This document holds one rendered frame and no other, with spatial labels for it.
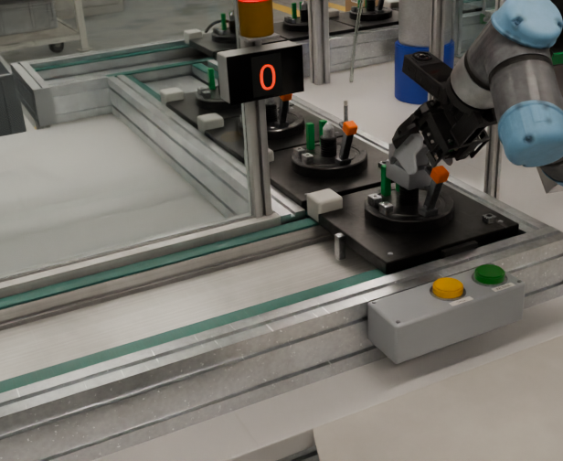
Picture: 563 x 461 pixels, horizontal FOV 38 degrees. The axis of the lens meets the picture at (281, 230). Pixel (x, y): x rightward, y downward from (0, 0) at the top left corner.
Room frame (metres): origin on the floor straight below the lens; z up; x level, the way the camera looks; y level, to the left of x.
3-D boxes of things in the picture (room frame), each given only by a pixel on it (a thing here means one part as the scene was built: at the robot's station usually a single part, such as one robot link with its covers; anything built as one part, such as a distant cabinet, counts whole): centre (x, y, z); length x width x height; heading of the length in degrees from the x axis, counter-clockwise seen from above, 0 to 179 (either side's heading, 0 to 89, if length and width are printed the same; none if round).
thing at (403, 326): (0.93, -0.22, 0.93); 0.21 x 0.07 x 0.06; 115
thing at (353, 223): (1.16, -0.20, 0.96); 0.24 x 0.24 x 0.02; 25
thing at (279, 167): (1.40, -0.09, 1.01); 0.24 x 0.24 x 0.13; 25
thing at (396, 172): (1.17, -0.20, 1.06); 0.08 x 0.04 x 0.07; 25
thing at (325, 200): (1.21, -0.07, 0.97); 0.05 x 0.05 x 0.04; 25
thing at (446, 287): (0.93, -0.22, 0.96); 0.04 x 0.04 x 0.02
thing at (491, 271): (0.96, -0.28, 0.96); 0.04 x 0.04 x 0.02
